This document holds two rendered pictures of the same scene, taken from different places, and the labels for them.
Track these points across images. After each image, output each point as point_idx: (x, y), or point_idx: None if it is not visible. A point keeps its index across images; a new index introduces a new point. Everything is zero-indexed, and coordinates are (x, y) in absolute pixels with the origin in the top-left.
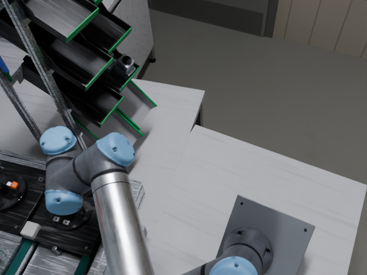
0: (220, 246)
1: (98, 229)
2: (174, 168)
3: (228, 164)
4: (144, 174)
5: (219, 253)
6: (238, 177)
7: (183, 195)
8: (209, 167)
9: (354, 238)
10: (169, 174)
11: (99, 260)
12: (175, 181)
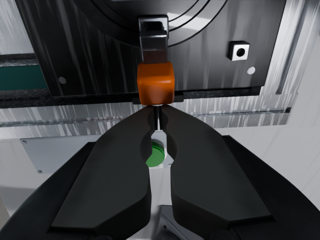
0: (177, 234)
1: (124, 85)
2: (316, 123)
3: (314, 187)
4: (309, 71)
5: (169, 226)
6: None
7: (257, 150)
8: (312, 168)
9: None
10: (302, 118)
11: (61, 118)
12: (285, 132)
